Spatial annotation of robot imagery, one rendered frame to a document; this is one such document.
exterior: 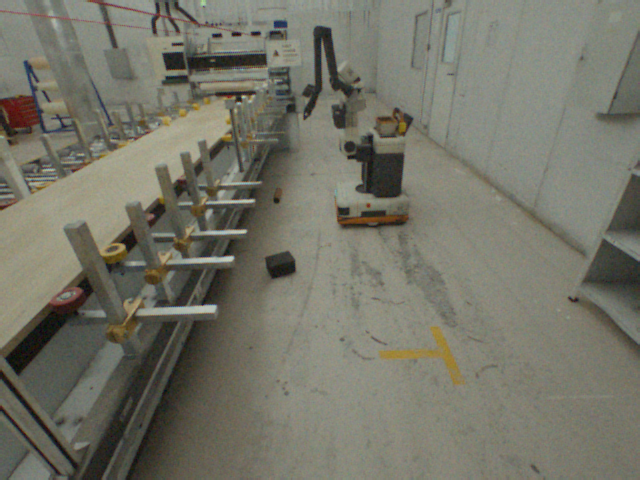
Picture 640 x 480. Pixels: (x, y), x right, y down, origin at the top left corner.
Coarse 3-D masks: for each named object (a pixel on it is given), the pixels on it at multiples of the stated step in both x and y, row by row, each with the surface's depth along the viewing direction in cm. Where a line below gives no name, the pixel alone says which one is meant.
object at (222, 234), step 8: (192, 232) 141; (200, 232) 142; (208, 232) 141; (216, 232) 141; (224, 232) 141; (232, 232) 140; (240, 232) 140; (160, 240) 141; (168, 240) 141; (192, 240) 141
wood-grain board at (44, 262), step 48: (144, 144) 254; (192, 144) 247; (48, 192) 170; (96, 192) 167; (144, 192) 164; (0, 240) 126; (48, 240) 124; (96, 240) 123; (0, 288) 99; (48, 288) 98; (0, 336) 82
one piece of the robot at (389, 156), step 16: (400, 112) 274; (400, 128) 271; (384, 144) 272; (400, 144) 273; (384, 160) 279; (400, 160) 279; (368, 176) 309; (384, 176) 287; (400, 176) 287; (368, 192) 310; (384, 192) 294; (400, 192) 295
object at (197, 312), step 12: (84, 312) 98; (96, 312) 98; (144, 312) 97; (156, 312) 97; (168, 312) 96; (180, 312) 96; (192, 312) 96; (204, 312) 96; (216, 312) 98; (72, 324) 97; (84, 324) 97
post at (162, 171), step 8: (160, 168) 120; (160, 176) 122; (168, 176) 124; (160, 184) 124; (168, 184) 124; (168, 192) 125; (168, 200) 127; (176, 200) 130; (168, 208) 129; (176, 208) 129; (176, 216) 130; (176, 224) 132; (176, 232) 134; (184, 232) 136; (184, 256) 140; (192, 256) 144
